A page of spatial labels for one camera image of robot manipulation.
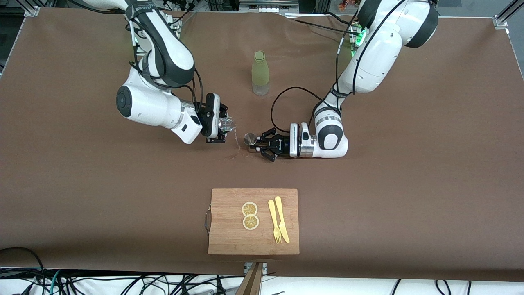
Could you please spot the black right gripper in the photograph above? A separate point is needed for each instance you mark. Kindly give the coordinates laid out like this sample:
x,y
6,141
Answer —
x,y
222,111

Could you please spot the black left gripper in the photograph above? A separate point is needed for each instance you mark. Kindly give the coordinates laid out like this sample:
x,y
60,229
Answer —
x,y
281,145

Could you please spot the clear glass measuring cup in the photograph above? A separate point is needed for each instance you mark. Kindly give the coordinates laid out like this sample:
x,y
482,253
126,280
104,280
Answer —
x,y
227,124

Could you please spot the metal double jigger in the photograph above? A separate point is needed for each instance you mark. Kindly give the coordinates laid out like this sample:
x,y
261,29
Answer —
x,y
249,139

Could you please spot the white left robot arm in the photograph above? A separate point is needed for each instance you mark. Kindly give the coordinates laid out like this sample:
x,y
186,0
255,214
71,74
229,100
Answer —
x,y
376,53

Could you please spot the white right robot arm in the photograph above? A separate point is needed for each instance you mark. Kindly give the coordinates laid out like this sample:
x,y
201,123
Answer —
x,y
163,53

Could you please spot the yellow plastic fork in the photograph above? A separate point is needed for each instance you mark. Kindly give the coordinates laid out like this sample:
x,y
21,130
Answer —
x,y
272,211

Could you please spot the lemon slice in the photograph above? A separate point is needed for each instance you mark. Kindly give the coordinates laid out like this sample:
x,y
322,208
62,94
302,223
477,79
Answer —
x,y
249,208
251,223

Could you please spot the glass bottle with green sleeve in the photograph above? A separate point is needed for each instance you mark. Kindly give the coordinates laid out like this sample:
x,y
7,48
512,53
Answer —
x,y
260,69

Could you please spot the yellow plastic knife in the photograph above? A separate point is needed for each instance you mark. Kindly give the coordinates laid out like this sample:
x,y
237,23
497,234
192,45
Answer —
x,y
282,223

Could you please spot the brown table cover sheet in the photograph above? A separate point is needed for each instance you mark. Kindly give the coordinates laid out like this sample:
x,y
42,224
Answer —
x,y
368,196

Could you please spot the white power strip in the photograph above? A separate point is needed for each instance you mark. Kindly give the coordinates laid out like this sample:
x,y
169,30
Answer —
x,y
268,8

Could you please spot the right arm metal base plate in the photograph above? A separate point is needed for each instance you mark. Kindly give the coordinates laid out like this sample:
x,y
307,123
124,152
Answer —
x,y
177,24

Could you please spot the metal post base bracket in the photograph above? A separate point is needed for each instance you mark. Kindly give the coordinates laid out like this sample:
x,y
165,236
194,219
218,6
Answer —
x,y
264,267

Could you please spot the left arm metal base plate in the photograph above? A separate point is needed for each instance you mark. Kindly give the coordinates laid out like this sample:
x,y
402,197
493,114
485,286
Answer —
x,y
355,49

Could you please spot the upright frame post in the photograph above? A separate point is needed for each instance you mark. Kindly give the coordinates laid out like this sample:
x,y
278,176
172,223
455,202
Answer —
x,y
251,284

